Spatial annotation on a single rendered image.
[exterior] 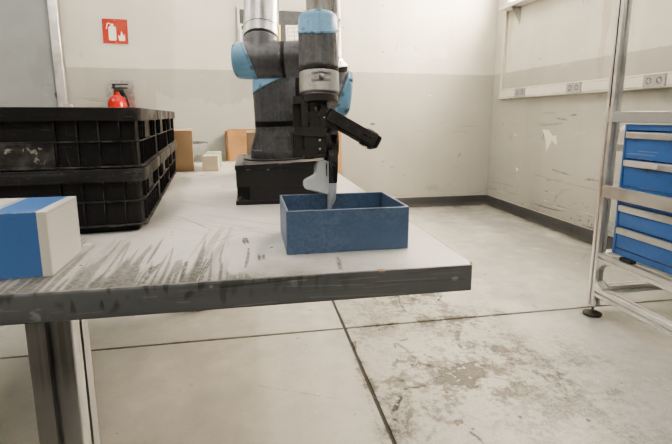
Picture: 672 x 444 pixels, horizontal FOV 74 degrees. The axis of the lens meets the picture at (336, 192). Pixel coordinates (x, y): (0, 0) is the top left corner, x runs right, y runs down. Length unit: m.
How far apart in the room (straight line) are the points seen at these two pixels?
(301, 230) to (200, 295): 0.18
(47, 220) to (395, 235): 0.50
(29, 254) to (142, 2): 3.81
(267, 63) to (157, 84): 3.40
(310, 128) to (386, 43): 3.68
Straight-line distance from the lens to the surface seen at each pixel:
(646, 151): 2.17
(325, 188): 0.82
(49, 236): 0.72
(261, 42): 0.97
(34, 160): 0.94
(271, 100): 1.17
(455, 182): 4.74
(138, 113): 0.90
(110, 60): 4.41
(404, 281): 0.66
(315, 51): 0.84
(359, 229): 0.72
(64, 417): 0.81
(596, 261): 2.36
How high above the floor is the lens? 0.92
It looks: 10 degrees down
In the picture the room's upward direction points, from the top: straight up
